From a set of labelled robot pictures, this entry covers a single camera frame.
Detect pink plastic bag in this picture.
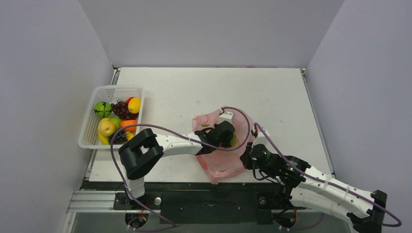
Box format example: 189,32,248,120
192,109,255,184

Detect yellow fake fruit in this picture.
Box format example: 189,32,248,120
127,97,141,114

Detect dark purple grapes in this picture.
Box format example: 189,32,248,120
108,131,128,145

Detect green fake fruit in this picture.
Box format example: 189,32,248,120
93,101,112,118

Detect green fake grapes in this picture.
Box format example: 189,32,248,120
229,133,237,148

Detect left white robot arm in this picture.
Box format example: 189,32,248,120
118,121,235,209

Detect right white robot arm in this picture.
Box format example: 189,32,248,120
240,143,387,233

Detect orange fake fruit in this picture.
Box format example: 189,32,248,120
120,119,138,133

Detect red fake strawberry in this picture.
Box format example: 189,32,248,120
125,97,134,104

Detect purple fake grapes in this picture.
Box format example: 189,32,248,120
111,100,139,120

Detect green fake pear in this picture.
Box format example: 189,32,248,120
109,117,122,130

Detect yellow fake pear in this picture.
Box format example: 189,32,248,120
97,117,116,137

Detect yellow fake banana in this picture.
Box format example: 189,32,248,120
98,132,135,145

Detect white plastic basket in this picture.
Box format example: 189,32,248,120
78,85,145,150

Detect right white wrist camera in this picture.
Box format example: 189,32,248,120
252,128,270,147

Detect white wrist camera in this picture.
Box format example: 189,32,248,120
252,128,270,147
217,108,235,124

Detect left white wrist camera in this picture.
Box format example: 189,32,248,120
217,108,235,124

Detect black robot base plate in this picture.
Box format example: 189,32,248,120
112,182,327,225

